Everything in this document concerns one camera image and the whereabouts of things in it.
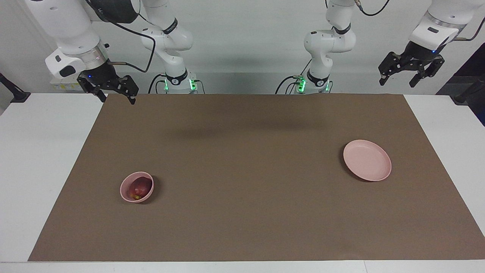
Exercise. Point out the pink plate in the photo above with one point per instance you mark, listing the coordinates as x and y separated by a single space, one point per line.
366 159

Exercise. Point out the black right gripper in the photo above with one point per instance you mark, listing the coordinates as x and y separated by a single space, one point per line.
102 77

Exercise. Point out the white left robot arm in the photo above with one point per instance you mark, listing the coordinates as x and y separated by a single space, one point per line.
326 41

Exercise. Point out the dark background equipment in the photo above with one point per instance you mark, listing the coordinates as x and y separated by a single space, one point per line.
473 64

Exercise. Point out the black pole stand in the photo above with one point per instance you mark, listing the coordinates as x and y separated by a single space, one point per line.
460 99

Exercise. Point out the black clamp stand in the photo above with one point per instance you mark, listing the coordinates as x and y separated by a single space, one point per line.
19 96

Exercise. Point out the pink bowl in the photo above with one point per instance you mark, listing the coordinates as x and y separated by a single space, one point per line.
124 191

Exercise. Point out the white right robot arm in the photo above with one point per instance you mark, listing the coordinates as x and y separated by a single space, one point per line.
60 22

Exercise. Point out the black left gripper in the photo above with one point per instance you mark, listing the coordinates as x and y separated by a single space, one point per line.
418 57

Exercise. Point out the brown table mat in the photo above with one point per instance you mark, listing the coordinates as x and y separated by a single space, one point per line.
242 189

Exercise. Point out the dark red apple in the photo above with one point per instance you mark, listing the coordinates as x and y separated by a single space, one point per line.
141 186

